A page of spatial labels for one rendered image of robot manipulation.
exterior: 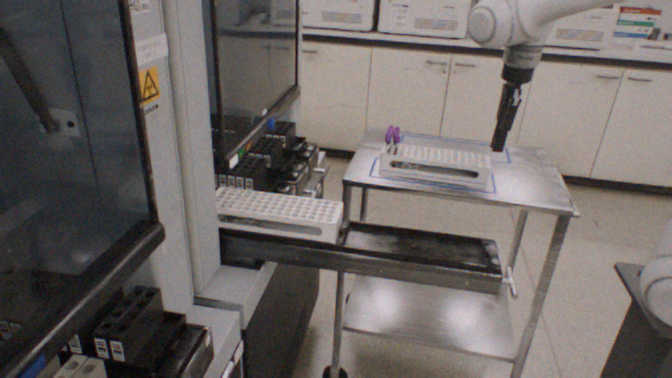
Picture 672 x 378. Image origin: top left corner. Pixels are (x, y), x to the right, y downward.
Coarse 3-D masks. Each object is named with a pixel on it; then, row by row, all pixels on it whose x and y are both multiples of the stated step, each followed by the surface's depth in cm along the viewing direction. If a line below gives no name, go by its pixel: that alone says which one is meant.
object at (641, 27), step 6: (618, 24) 316; (624, 24) 315; (630, 24) 314; (636, 24) 314; (642, 24) 313; (648, 24) 313; (618, 30) 317; (624, 30) 317; (630, 30) 316; (636, 30) 315; (642, 30) 315; (648, 30) 314
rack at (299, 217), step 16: (224, 192) 111; (240, 192) 112; (256, 192) 112; (224, 208) 104; (240, 208) 105; (256, 208) 105; (272, 208) 106; (288, 208) 106; (304, 208) 107; (320, 208) 106; (336, 208) 107; (224, 224) 106; (240, 224) 106; (256, 224) 107; (272, 224) 110; (288, 224) 110; (304, 224) 102; (320, 224) 101; (336, 224) 101; (320, 240) 103
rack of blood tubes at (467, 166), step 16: (384, 144) 138; (400, 144) 139; (384, 160) 132; (400, 160) 131; (416, 160) 130; (432, 160) 130; (448, 160) 131; (464, 160) 131; (480, 160) 132; (416, 176) 132; (432, 176) 131; (448, 176) 130; (464, 176) 135; (480, 176) 128
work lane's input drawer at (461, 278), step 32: (352, 224) 112; (256, 256) 106; (288, 256) 104; (320, 256) 103; (352, 256) 101; (384, 256) 101; (416, 256) 100; (448, 256) 103; (480, 256) 104; (480, 288) 99; (512, 288) 102
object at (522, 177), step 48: (432, 144) 158; (480, 144) 160; (432, 192) 127; (480, 192) 128; (528, 192) 129; (336, 288) 149; (384, 288) 175; (432, 288) 177; (336, 336) 157; (384, 336) 155; (432, 336) 155; (480, 336) 156; (528, 336) 141
